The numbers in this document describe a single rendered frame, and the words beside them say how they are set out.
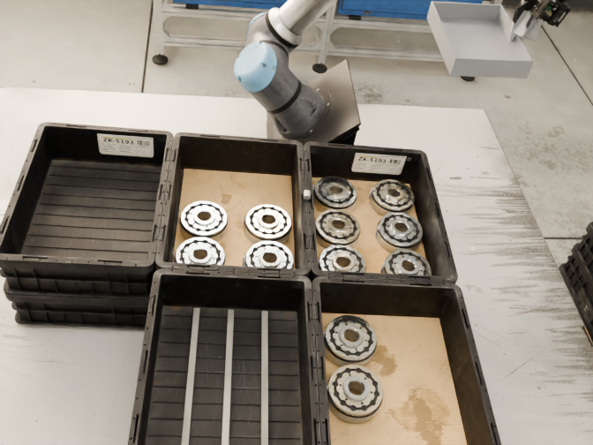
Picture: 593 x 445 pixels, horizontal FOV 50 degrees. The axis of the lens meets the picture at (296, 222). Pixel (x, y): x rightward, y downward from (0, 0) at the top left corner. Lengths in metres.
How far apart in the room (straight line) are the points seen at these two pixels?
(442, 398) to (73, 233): 0.83
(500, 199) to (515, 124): 1.61
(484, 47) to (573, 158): 1.69
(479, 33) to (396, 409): 1.05
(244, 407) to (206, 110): 1.02
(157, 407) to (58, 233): 0.46
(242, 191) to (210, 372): 0.48
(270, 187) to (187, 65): 1.92
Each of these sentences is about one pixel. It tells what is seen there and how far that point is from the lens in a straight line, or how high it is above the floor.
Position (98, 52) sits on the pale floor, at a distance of 3.46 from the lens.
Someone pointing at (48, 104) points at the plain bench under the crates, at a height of 0.70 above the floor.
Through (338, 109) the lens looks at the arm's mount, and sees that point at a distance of 1.66.
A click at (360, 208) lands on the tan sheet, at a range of 1.51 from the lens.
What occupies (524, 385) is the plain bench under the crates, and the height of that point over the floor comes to 0.70.
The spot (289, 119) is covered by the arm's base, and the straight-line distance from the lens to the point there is 1.66.
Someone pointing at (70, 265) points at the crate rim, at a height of 0.92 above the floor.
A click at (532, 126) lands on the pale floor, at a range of 3.50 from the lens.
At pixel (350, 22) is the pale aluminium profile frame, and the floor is 0.29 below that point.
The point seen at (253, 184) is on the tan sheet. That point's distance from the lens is 1.52.
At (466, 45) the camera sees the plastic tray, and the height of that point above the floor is 1.05.
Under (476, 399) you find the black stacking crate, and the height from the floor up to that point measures 0.91.
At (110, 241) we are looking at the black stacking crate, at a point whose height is 0.83.
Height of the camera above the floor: 1.89
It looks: 47 degrees down
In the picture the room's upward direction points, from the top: 11 degrees clockwise
